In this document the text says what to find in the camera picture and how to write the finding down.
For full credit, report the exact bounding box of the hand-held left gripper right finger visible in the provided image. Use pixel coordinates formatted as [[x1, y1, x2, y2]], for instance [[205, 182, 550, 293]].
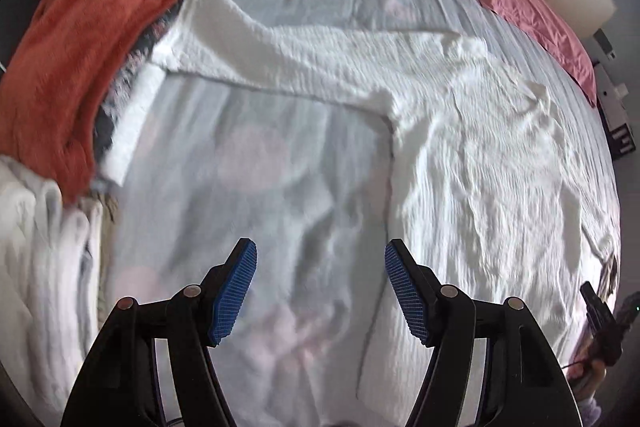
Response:
[[385, 239, 583, 427]]

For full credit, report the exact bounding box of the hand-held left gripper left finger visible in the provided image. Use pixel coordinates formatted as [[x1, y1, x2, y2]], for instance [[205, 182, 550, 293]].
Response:
[[60, 238, 258, 427]]

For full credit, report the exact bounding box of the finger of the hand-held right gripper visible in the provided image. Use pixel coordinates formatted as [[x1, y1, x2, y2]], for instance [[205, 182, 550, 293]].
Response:
[[580, 282, 613, 333]]

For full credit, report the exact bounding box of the white knit sweater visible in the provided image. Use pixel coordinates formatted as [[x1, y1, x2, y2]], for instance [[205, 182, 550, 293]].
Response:
[[150, 0, 621, 427]]

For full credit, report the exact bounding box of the bed with pink-dotted grey quilt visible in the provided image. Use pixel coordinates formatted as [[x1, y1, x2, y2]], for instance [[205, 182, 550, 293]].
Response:
[[95, 0, 623, 427]]

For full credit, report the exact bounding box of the white fluffy garment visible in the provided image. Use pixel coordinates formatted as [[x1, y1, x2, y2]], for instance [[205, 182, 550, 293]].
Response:
[[0, 154, 108, 413]]

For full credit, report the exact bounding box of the folded white and dark garment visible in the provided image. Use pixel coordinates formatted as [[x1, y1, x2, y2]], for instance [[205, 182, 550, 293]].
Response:
[[95, 0, 218, 188]]

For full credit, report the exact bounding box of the orange fleece garment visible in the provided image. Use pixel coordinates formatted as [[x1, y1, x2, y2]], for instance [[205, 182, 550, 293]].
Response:
[[0, 0, 181, 202]]

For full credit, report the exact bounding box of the dark pink pillow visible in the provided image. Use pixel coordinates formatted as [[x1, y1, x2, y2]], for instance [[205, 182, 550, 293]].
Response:
[[455, 0, 598, 108]]

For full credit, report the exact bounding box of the white nightstand with black frame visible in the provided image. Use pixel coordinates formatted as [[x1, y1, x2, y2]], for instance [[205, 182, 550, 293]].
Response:
[[595, 67, 633, 160]]

